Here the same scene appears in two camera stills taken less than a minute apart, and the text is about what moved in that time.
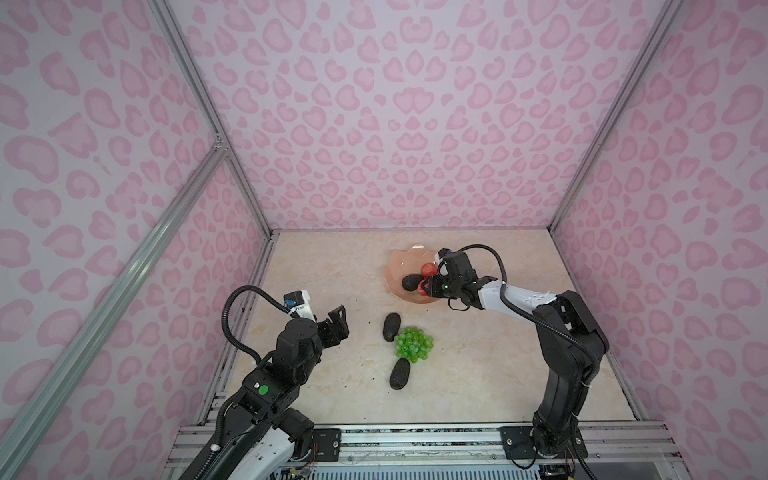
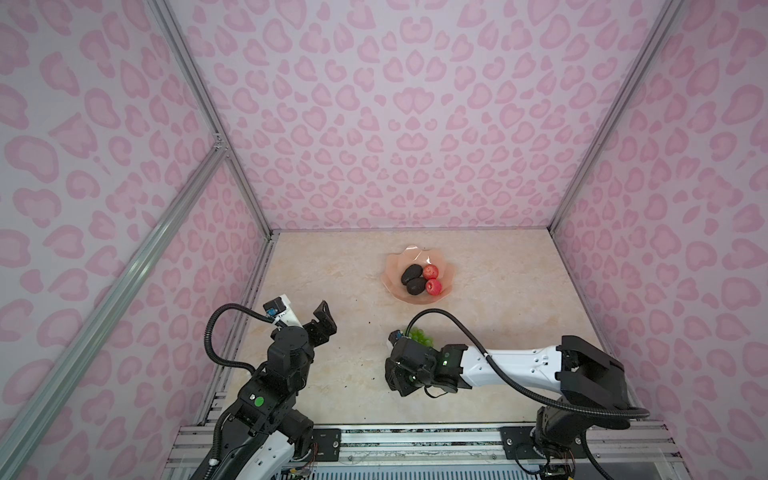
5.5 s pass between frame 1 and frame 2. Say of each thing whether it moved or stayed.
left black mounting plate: stayed
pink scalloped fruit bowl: stayed
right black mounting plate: stayed
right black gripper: moved
